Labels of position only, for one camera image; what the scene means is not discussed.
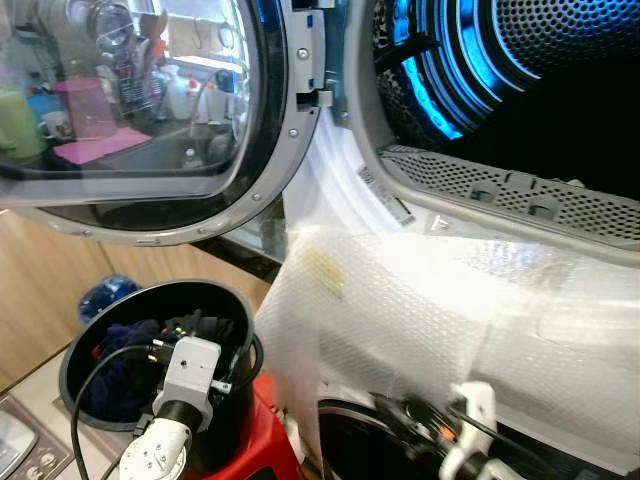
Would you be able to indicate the white barcode label sticker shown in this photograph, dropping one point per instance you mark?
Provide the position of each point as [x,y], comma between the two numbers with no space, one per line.
[385,195]

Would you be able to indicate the blue crumpled plastic bag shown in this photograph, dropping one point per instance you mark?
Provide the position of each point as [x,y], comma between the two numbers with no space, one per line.
[105,298]

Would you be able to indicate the white flat device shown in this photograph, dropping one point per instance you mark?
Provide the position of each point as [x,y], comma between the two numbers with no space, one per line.
[12,435]

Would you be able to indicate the black plastic laundry bucket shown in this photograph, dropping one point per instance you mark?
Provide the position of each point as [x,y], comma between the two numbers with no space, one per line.
[200,295]

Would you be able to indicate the round glass washer door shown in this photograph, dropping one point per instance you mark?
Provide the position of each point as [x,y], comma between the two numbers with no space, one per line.
[150,100]

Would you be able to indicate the grey perforated lint filter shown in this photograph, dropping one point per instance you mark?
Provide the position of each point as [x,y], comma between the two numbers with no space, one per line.
[500,190]

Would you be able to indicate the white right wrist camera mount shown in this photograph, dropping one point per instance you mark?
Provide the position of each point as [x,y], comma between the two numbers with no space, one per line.
[478,410]

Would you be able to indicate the red plastic stool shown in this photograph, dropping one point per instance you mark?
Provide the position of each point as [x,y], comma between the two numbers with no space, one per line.
[265,440]

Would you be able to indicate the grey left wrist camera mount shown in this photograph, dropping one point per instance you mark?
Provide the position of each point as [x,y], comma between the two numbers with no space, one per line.
[190,375]

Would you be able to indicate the white washing machine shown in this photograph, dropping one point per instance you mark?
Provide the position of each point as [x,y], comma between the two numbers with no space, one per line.
[340,190]

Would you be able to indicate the dark blue garment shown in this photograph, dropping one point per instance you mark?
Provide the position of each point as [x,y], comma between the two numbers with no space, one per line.
[125,375]

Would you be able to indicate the clear bubble wrap sheet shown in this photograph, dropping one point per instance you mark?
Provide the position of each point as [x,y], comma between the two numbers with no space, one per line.
[450,320]

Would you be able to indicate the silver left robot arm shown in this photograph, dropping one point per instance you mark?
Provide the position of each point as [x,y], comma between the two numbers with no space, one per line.
[155,455]

